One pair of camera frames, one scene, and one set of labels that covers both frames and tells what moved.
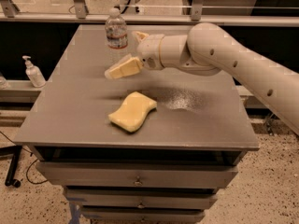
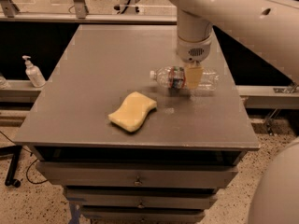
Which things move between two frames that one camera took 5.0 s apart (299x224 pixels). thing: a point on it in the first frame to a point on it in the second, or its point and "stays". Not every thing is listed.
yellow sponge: x=133 y=112 stays
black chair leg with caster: x=15 y=151 stays
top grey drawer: x=136 y=175 stays
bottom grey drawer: x=140 y=214 stays
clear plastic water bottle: x=116 y=37 to x=175 y=78
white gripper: x=149 y=51 to x=193 y=52
